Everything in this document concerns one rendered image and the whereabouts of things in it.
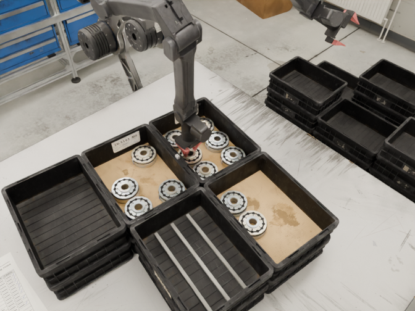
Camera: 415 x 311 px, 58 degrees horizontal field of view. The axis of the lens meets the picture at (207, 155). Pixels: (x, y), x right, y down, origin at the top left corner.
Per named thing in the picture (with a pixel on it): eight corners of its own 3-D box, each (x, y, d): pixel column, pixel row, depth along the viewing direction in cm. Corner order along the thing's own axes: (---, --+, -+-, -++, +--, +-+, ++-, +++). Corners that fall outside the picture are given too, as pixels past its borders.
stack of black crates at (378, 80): (338, 127, 269) (358, 76, 235) (360, 108, 283) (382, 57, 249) (388, 158, 250) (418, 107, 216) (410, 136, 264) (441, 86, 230)
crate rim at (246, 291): (128, 230, 125) (127, 226, 124) (201, 188, 137) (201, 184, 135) (196, 333, 104) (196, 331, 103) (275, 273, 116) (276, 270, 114)
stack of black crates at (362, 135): (304, 155, 251) (316, 118, 225) (330, 133, 264) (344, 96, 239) (356, 190, 232) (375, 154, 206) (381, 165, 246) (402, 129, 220)
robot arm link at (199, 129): (191, 96, 135) (173, 110, 132) (212, 112, 130) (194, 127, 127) (195, 117, 145) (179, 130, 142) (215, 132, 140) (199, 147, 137)
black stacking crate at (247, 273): (133, 244, 133) (128, 227, 124) (201, 203, 144) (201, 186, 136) (196, 342, 112) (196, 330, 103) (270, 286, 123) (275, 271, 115)
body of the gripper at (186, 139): (204, 138, 149) (204, 124, 143) (184, 150, 144) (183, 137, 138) (193, 129, 152) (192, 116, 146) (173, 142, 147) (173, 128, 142)
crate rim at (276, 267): (201, 188, 137) (201, 184, 135) (262, 153, 149) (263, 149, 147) (275, 273, 116) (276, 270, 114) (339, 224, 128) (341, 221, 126)
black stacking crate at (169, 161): (86, 171, 154) (79, 153, 145) (149, 142, 165) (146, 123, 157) (132, 243, 133) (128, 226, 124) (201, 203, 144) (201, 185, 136)
